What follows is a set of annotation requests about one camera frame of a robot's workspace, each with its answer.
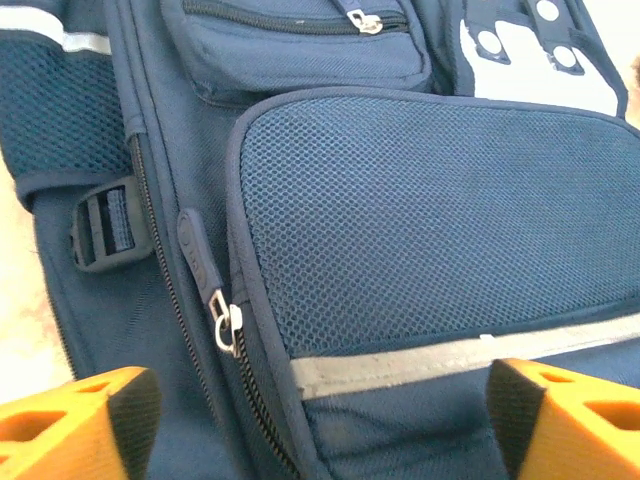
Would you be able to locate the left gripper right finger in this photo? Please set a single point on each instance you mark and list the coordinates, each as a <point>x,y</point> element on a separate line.
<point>575,430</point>

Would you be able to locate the navy blue backpack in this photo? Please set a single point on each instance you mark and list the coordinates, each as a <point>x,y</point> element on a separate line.
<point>400,200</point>

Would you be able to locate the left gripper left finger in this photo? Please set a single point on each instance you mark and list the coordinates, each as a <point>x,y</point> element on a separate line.
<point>60,435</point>

